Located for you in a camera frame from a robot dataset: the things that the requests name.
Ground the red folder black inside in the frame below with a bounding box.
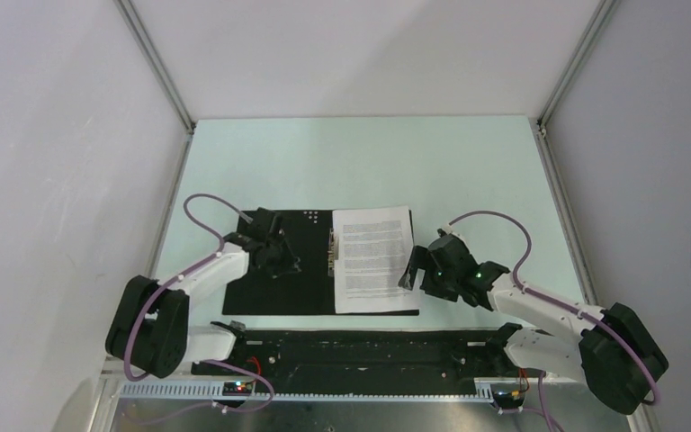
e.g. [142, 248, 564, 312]
[222, 206, 420, 316]

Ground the printed paper sheet top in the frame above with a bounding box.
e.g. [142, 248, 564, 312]
[332, 205, 420, 316]

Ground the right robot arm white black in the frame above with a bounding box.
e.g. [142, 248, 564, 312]
[398, 232, 669, 415]

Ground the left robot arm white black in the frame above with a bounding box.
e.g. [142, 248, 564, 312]
[104, 208, 301, 382]

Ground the metal folder clip mechanism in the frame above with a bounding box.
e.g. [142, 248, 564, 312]
[328, 228, 339, 278]

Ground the left circuit board with leds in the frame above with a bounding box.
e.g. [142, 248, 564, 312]
[221, 381, 255, 397]

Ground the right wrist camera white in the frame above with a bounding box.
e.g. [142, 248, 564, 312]
[436, 225, 466, 242]

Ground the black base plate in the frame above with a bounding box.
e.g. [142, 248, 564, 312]
[169, 326, 573, 397]

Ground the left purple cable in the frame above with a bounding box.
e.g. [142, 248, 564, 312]
[123, 193, 276, 416]

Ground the right circuit board with wires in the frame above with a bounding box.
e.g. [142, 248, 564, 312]
[491, 390, 528, 412]

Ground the grey slotted cable duct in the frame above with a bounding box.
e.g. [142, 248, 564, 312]
[119, 381, 493, 403]

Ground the left aluminium frame post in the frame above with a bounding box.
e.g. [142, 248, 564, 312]
[113, 0, 196, 135]

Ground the aluminium frame post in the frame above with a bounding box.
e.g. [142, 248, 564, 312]
[113, 0, 196, 135]
[535, 0, 621, 139]

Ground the right aluminium frame post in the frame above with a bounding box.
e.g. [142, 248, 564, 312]
[535, 0, 621, 139]

